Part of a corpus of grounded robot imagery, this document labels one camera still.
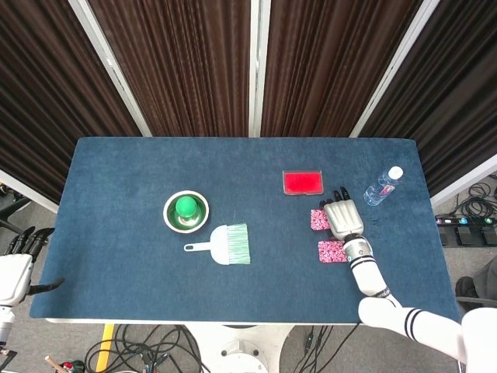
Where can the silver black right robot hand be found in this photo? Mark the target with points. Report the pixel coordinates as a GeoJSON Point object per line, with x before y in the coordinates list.
{"type": "Point", "coordinates": [343, 217]}

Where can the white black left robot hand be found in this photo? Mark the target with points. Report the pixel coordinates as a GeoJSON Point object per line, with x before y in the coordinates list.
{"type": "Point", "coordinates": [15, 276]}

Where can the red white patterned pad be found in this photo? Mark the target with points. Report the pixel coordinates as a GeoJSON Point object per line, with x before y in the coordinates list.
{"type": "Point", "coordinates": [318, 220]}

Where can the pink patterned cloth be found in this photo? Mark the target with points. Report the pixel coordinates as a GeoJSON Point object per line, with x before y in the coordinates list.
{"type": "Point", "coordinates": [330, 252]}

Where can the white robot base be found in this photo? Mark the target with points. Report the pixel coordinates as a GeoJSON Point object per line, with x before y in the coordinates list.
{"type": "Point", "coordinates": [237, 349]}

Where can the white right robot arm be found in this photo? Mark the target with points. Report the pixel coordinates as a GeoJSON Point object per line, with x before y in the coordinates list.
{"type": "Point", "coordinates": [365, 272]}

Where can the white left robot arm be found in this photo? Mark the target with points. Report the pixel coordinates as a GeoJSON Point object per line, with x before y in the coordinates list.
{"type": "Point", "coordinates": [5, 322]}

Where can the pale green hand brush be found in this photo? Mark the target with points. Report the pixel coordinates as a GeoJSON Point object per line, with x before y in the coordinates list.
{"type": "Point", "coordinates": [223, 245]}

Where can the clear plastic water bottle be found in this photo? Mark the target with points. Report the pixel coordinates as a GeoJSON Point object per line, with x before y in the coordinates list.
{"type": "Point", "coordinates": [380, 190]}

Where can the red rectangular tray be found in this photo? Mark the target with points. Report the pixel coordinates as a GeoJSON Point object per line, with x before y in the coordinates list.
{"type": "Point", "coordinates": [303, 182]}

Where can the black office chair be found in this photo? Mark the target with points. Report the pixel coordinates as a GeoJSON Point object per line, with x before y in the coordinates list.
{"type": "Point", "coordinates": [11, 213]}
{"type": "Point", "coordinates": [479, 287]}

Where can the yellow floor tape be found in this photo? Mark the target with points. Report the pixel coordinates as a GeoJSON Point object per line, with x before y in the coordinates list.
{"type": "Point", "coordinates": [105, 344]}

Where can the blue table cloth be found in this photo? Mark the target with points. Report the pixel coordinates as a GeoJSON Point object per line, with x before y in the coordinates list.
{"type": "Point", "coordinates": [136, 279]}

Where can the green ball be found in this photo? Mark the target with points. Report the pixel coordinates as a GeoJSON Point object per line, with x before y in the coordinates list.
{"type": "Point", "coordinates": [186, 206]}

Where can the brown folding screen panel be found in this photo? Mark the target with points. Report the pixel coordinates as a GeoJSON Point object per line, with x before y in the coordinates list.
{"type": "Point", "coordinates": [458, 97]}
{"type": "Point", "coordinates": [174, 58]}
{"type": "Point", "coordinates": [58, 97]}
{"type": "Point", "coordinates": [330, 58]}

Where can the stainless steel bowl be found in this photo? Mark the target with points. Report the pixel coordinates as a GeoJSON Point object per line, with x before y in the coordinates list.
{"type": "Point", "coordinates": [169, 219]}

